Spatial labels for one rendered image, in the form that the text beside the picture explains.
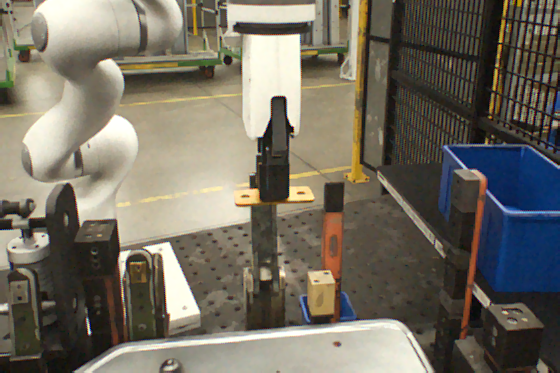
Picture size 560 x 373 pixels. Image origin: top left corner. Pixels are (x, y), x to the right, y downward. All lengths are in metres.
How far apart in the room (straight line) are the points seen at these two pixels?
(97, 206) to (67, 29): 0.49
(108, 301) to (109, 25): 0.41
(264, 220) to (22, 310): 0.34
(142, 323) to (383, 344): 0.34
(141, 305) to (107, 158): 0.46
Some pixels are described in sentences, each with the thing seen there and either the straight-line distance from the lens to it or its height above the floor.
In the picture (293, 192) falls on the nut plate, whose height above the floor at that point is 1.25.
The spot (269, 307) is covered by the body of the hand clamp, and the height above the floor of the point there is 1.02.
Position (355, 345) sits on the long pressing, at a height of 1.00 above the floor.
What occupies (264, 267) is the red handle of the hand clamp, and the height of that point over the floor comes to 1.08.
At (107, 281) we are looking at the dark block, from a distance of 0.84.
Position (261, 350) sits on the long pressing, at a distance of 0.76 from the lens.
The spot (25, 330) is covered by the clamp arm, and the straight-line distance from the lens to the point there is 0.83.
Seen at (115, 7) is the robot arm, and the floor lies 1.42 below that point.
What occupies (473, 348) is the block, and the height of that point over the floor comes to 1.00.
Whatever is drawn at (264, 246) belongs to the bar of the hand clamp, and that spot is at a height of 1.11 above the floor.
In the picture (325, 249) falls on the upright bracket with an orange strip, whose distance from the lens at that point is 0.79.
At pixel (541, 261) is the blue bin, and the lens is 0.87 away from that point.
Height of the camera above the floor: 1.48
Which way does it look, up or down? 20 degrees down
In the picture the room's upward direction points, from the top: straight up
